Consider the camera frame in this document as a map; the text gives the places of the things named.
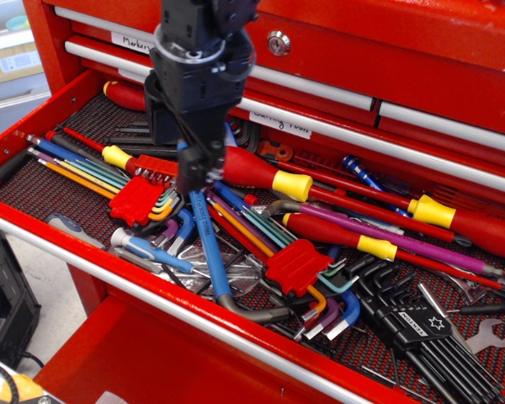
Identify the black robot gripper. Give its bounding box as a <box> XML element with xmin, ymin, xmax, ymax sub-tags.
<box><xmin>145</xmin><ymin>29</ymin><xmax>255</xmax><ymax>194</ymax></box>

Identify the red bit holder with bits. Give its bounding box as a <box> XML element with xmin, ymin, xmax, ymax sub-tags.
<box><xmin>134</xmin><ymin>155</ymin><xmax>178</xmax><ymax>185</ymax></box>

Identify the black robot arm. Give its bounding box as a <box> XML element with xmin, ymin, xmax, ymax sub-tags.
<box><xmin>144</xmin><ymin>1</ymin><xmax>258</xmax><ymax>194</ymax></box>

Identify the large red yellow screwdriver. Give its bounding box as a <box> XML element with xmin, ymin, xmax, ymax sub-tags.
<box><xmin>223</xmin><ymin>146</ymin><xmax>455</xmax><ymax>242</ymax></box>

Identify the left red hex key set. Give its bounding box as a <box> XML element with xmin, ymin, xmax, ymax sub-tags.
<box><xmin>27</xmin><ymin>135</ymin><xmax>183</xmax><ymax>228</ymax></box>

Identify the red hex key set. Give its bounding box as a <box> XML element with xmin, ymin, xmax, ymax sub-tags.
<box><xmin>27</xmin><ymin>135</ymin><xmax>183</xmax><ymax>228</ymax></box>
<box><xmin>206</xmin><ymin>182</ymin><xmax>360</xmax><ymax>341</ymax></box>

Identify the red yellow wiha screwdriver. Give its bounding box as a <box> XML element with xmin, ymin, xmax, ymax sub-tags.
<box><xmin>45</xmin><ymin>127</ymin><xmax>137</xmax><ymax>175</ymax></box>

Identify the white cutting tools label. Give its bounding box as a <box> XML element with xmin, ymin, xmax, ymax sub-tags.
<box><xmin>249</xmin><ymin>111</ymin><xmax>312</xmax><ymax>139</ymax></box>

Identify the red yellow screwdriver back left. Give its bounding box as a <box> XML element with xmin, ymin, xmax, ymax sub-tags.
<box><xmin>103</xmin><ymin>81</ymin><xmax>146</xmax><ymax>111</ymax></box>

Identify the blue white precision screwdriver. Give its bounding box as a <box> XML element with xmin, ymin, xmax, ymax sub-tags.
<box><xmin>110</xmin><ymin>228</ymin><xmax>210</xmax><ymax>279</ymax></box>

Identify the red yellow screwdriver front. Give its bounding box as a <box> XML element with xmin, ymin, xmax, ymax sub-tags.
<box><xmin>283</xmin><ymin>213</ymin><xmax>505</xmax><ymax>292</ymax></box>

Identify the white Markers label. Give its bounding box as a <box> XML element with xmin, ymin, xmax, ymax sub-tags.
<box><xmin>110</xmin><ymin>31</ymin><xmax>154</xmax><ymax>54</ymax></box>

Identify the chest key lock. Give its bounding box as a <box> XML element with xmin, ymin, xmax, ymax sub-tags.
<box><xmin>267</xmin><ymin>30</ymin><xmax>291</xmax><ymax>56</ymax></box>

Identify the right red hex key set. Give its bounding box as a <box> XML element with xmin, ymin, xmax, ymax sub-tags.
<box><xmin>206</xmin><ymin>182</ymin><xmax>360</xmax><ymax>341</ymax></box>

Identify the blue metallic pen tool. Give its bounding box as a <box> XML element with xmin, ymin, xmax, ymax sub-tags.
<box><xmin>343</xmin><ymin>155</ymin><xmax>412</xmax><ymax>218</ymax></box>

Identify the large blue hex key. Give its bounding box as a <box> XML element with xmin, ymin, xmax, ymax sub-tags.
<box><xmin>175</xmin><ymin>141</ymin><xmax>291</xmax><ymax>325</ymax></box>

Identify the red tool chest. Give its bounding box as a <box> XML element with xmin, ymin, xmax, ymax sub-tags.
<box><xmin>0</xmin><ymin>0</ymin><xmax>505</xmax><ymax>404</ymax></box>

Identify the purple long hex key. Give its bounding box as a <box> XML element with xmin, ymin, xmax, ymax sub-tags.
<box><xmin>262</xmin><ymin>200</ymin><xmax>504</xmax><ymax>279</ymax></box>

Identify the black electronics box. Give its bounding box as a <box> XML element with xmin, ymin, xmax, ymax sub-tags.
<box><xmin>0</xmin><ymin>231</ymin><xmax>40</xmax><ymax>368</ymax></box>

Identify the black Tekton torx key set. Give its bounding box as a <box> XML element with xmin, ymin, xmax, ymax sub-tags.
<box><xmin>344</xmin><ymin>255</ymin><xmax>505</xmax><ymax>403</ymax></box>

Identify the black red mesh drawer liner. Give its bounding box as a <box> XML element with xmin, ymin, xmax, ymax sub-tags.
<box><xmin>0</xmin><ymin>90</ymin><xmax>505</xmax><ymax>404</ymax></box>

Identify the yellow object bottom left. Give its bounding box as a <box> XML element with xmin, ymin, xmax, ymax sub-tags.
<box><xmin>0</xmin><ymin>374</ymin><xmax>45</xmax><ymax>402</ymax></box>

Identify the red yellow screwdriver right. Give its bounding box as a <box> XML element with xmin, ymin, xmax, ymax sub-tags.
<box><xmin>277</xmin><ymin>159</ymin><xmax>505</xmax><ymax>262</ymax></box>

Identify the small silver wrench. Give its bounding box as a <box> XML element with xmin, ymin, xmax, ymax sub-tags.
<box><xmin>466</xmin><ymin>318</ymin><xmax>505</xmax><ymax>354</ymax></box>

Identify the grey blue handle tool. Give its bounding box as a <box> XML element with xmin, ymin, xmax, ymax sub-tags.
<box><xmin>45</xmin><ymin>213</ymin><xmax>106</xmax><ymax>250</ymax></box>

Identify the black red handle tool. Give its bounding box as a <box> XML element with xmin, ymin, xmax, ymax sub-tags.
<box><xmin>0</xmin><ymin>147</ymin><xmax>29</xmax><ymax>185</ymax></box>

